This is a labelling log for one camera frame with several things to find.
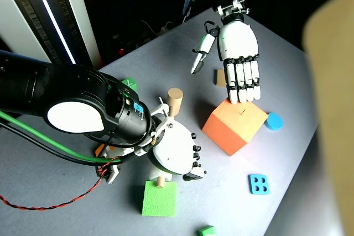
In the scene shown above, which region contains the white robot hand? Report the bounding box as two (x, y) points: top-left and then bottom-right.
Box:
(190, 20), (262, 105)
(145, 116), (207, 185)

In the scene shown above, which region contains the wooden cylinder peg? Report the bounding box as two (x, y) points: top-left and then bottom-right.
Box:
(154, 87), (184, 189)

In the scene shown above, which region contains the large orange cube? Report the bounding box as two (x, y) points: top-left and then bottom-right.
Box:
(201, 98), (269, 157)

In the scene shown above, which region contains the small brown wooden block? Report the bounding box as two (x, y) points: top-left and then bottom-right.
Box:
(213, 69), (226, 87)

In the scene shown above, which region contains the large green square block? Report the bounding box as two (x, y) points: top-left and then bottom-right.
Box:
(141, 180), (178, 218)

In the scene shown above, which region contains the small orange block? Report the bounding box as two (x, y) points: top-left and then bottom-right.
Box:
(94, 143), (116, 158)

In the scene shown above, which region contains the green cube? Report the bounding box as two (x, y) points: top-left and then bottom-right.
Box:
(120, 77), (138, 91)

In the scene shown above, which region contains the small green block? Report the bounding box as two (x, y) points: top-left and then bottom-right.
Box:
(196, 225), (216, 236)

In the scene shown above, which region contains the blue round disc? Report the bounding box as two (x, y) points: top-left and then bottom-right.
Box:
(263, 112), (284, 132)

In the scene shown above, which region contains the blue four-hole block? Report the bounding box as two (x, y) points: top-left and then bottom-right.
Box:
(247, 174), (270, 195)

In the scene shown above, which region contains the blurred beige object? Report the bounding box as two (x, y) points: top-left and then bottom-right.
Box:
(302, 0), (354, 236)

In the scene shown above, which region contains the white panel with light strip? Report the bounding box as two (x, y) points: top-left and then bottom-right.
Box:
(0, 0), (103, 69)

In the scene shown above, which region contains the thick green cable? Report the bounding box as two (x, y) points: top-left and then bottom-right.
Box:
(0, 109), (123, 164)

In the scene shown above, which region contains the red black twisted cable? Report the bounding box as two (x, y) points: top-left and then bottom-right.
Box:
(0, 156), (122, 211)

